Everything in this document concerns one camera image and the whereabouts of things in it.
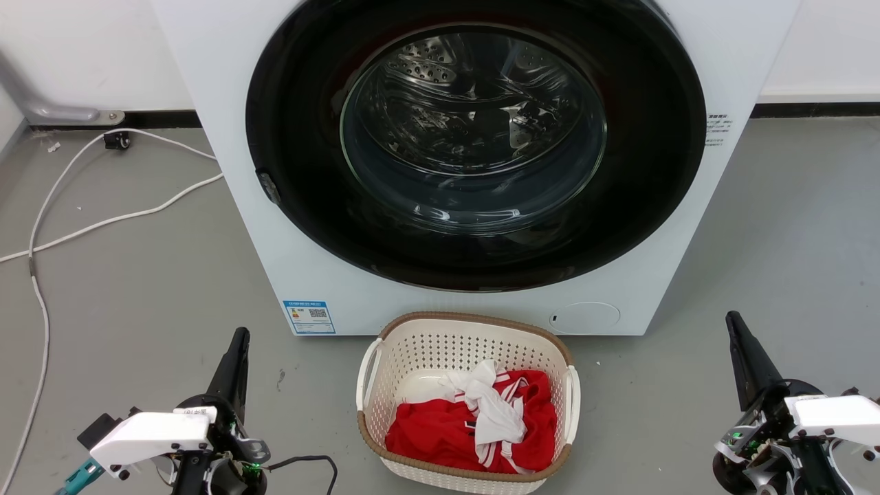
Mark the blue energy label sticker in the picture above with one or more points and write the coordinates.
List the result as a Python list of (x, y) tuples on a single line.
[(309, 317)]

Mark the black round washer door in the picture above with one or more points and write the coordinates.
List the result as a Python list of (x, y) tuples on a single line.
[(639, 172)]

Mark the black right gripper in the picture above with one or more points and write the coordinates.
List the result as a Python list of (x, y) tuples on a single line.
[(763, 433)]

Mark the small printed text sticker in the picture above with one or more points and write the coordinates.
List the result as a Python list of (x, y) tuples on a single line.
[(717, 130)]

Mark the grey metal pipe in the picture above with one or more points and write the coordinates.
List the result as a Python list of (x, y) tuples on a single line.
[(41, 106)]

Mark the white garment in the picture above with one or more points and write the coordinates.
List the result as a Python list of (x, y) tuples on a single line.
[(496, 411)]

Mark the white perforated laundry basket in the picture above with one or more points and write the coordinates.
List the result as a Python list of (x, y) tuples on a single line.
[(440, 344)]

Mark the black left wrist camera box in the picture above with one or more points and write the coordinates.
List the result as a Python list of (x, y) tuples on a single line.
[(103, 426)]

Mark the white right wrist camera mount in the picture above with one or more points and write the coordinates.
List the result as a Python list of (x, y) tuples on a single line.
[(835, 416)]

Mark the round white filter cover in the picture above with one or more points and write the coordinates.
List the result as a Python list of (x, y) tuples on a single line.
[(586, 317)]

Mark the red garment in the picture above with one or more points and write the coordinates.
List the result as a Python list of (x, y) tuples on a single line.
[(426, 430)]

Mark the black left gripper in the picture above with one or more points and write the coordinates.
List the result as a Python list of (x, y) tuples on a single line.
[(227, 440)]

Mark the white front-load washing machine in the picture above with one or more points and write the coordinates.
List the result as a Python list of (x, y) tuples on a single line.
[(220, 89)]

